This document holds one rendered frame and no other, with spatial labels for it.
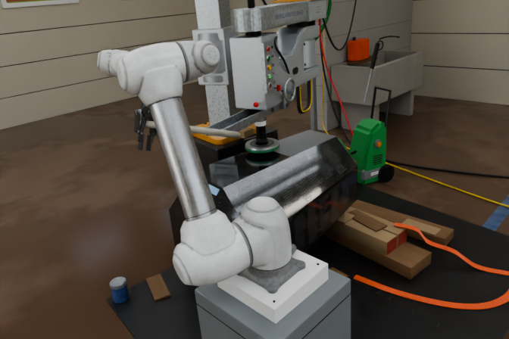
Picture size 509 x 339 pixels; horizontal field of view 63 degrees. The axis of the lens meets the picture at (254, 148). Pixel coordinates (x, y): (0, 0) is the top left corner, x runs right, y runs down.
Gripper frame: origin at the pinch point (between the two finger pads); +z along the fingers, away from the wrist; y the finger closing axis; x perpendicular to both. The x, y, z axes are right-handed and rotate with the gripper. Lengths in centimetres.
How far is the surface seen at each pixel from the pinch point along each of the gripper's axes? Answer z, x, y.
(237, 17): -73, 9, 52
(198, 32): -80, 86, 83
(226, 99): -36, 78, 111
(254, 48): -58, 4, 63
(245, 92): -35, 15, 70
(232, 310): 49, -69, -1
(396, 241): 47, -43, 169
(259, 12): -77, 0, 59
